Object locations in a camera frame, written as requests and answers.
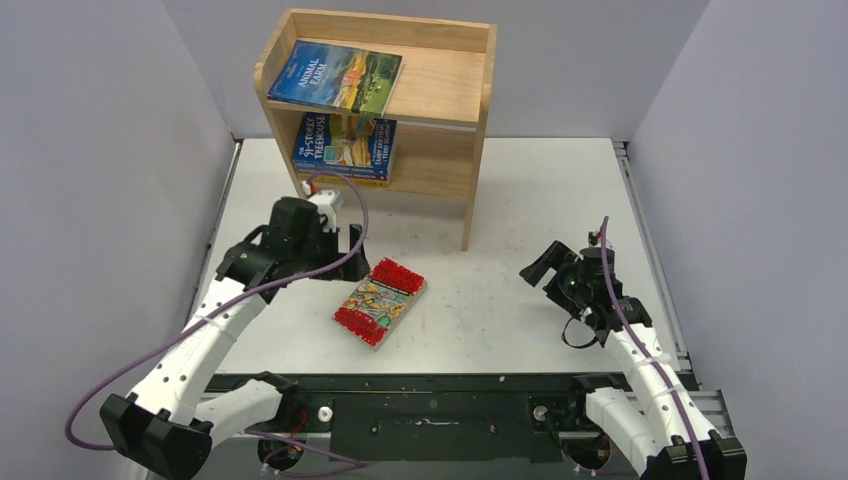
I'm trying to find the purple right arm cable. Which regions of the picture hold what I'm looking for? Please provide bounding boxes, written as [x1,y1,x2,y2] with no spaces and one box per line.
[596,215,711,480]

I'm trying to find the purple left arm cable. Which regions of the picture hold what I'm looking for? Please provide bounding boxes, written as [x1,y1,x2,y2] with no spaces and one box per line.
[64,170,371,478]

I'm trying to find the animal farm book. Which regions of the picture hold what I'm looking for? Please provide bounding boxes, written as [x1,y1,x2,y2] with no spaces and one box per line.
[268,40,404,117]

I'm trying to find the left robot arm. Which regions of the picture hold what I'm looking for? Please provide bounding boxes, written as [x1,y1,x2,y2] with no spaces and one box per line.
[99,190,369,479]

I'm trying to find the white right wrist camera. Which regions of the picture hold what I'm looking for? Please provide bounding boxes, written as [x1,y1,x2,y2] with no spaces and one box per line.
[587,230,609,248]

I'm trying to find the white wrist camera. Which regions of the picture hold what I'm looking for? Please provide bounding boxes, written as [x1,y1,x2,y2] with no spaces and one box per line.
[587,230,609,248]
[301,180,344,233]

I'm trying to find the blue 91-storey treehouse book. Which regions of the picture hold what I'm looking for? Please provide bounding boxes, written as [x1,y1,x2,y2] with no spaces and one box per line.
[292,112,398,185]

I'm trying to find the wooden shelf unit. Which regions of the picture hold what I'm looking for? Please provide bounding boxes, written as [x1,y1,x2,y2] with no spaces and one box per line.
[253,8,497,250]

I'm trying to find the yellow 130-storey treehouse book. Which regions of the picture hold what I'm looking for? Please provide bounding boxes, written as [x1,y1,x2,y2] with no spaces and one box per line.
[297,173,389,188]

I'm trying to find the red treehouse book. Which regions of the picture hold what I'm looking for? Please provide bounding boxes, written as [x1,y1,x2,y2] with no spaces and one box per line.
[332,257,427,350]

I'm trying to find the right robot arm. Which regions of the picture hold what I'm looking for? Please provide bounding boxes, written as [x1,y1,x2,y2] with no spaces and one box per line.
[520,241,748,479]

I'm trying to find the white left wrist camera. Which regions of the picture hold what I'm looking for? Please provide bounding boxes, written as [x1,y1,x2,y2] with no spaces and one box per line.
[301,180,344,233]

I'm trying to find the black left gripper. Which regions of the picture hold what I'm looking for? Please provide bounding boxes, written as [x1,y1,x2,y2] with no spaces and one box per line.
[291,221,369,281]

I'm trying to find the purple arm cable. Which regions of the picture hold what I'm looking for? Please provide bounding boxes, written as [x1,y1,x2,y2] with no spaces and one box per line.
[64,170,371,478]
[596,215,711,480]

